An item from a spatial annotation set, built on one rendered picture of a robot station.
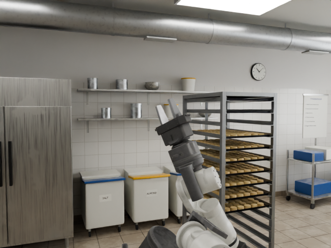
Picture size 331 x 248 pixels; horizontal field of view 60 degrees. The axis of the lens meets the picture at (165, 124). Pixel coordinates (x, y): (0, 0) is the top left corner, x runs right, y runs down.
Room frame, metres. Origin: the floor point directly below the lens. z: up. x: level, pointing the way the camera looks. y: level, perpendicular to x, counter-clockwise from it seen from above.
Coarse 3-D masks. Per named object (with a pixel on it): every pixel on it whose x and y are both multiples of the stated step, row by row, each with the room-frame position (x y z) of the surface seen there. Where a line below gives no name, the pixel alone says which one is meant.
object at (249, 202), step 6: (204, 198) 2.32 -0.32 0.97; (216, 198) 2.30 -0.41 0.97; (246, 198) 2.32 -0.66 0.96; (252, 198) 2.30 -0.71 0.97; (228, 204) 2.15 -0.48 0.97; (234, 204) 2.15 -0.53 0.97; (240, 204) 2.17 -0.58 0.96; (246, 204) 2.15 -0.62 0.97; (252, 204) 2.15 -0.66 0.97; (258, 204) 2.17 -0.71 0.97; (228, 210) 2.04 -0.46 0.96; (234, 210) 2.07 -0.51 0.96
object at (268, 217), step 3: (252, 210) 2.34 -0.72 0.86; (255, 210) 2.31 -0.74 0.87; (258, 210) 2.28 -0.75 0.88; (258, 213) 2.27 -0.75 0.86; (261, 213) 2.25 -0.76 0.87; (264, 213) 2.22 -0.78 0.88; (261, 216) 2.21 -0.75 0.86; (264, 216) 2.20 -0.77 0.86; (267, 216) 2.18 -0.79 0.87; (270, 216) 2.15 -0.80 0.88; (270, 219) 2.14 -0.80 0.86
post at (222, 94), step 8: (224, 96) 1.98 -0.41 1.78; (224, 104) 1.98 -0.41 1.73; (224, 112) 1.98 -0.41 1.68; (224, 120) 1.98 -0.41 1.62; (224, 128) 1.98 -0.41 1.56; (224, 136) 1.98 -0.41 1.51; (224, 144) 1.98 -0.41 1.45; (224, 152) 1.98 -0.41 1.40; (224, 160) 1.98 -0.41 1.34; (224, 168) 1.98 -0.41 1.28; (224, 176) 1.98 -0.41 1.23; (224, 184) 1.98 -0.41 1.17; (224, 192) 1.98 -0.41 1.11; (224, 200) 1.98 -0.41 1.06; (224, 208) 1.98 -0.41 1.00
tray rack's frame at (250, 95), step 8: (184, 96) 2.54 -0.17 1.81; (192, 96) 2.39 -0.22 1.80; (200, 96) 2.26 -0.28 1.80; (208, 96) 2.15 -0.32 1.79; (216, 96) 2.67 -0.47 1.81; (232, 96) 2.63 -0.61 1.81; (240, 96) 2.52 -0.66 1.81; (248, 96) 2.42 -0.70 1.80; (256, 96) 2.11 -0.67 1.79; (264, 96) 2.11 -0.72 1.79; (272, 96) 2.14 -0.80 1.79; (184, 104) 2.54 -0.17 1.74; (184, 112) 2.54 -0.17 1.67; (184, 208) 2.54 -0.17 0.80; (184, 216) 2.54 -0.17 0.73
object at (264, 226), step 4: (236, 212) 2.54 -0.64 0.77; (240, 212) 2.50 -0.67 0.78; (244, 216) 2.44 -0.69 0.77; (248, 216) 2.39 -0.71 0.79; (252, 220) 2.34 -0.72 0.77; (256, 220) 2.30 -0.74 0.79; (256, 224) 2.26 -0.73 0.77; (260, 224) 2.26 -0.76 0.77; (264, 224) 2.21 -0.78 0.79; (264, 228) 2.18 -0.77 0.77; (268, 228) 2.17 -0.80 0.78
